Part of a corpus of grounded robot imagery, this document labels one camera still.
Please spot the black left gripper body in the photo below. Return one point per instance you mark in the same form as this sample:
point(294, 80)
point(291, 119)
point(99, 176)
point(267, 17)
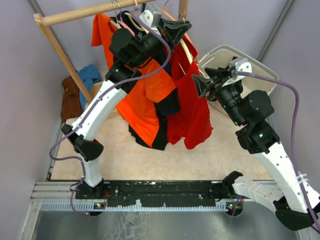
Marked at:
point(150, 44)

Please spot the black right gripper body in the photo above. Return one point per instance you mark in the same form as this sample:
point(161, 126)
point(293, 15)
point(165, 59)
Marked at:
point(229, 98)

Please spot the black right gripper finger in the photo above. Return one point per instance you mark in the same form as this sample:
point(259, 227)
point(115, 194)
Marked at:
point(220, 73)
point(205, 87)

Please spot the red t shirt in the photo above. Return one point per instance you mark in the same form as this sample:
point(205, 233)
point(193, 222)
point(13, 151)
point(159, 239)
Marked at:
point(192, 122)

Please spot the beige wooden hanger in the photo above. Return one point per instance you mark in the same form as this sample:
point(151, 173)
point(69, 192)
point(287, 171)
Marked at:
point(188, 54)

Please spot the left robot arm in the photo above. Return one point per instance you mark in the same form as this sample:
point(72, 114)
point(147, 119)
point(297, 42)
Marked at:
point(82, 133)

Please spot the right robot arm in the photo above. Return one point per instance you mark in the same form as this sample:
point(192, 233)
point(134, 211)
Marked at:
point(294, 202)

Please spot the white plastic hanger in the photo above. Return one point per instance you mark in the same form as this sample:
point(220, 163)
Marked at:
point(115, 21)

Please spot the pink hanger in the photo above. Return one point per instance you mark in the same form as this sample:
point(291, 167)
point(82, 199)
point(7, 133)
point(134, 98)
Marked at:
point(125, 25)

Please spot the navy t shirt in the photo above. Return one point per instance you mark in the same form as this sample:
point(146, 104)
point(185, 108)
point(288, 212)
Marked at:
point(170, 104)

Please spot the black orange t shirt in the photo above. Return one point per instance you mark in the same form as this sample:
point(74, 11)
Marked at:
point(148, 125)

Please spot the white laundry basket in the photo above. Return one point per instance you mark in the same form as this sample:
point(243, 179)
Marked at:
point(221, 56)

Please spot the blue cloth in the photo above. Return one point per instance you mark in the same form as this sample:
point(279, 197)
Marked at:
point(89, 76)

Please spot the brown cloth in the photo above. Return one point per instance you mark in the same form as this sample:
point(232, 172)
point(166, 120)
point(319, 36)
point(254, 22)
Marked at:
point(71, 105)

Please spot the wooden clothes rack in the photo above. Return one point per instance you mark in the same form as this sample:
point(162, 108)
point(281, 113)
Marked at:
point(75, 36)

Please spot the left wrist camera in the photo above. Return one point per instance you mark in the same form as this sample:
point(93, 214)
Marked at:
point(150, 14)

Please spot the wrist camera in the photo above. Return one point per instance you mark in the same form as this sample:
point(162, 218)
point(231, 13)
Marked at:
point(238, 66)
point(150, 14)

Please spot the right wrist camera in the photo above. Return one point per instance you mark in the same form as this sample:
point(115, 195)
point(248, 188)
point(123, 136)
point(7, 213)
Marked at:
point(238, 66)

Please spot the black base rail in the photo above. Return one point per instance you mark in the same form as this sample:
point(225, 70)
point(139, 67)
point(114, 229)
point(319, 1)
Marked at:
point(156, 194)

